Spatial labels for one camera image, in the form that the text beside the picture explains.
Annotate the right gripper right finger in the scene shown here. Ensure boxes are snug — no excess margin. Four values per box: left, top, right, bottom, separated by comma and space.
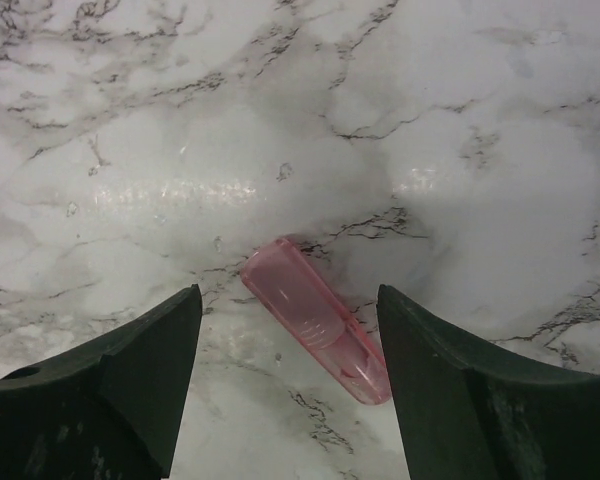
377, 285, 600, 480

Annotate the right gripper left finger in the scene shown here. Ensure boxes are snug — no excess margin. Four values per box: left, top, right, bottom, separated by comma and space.
0, 285, 202, 479

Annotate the pink eraser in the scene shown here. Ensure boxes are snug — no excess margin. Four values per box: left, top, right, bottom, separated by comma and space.
240, 238, 391, 405

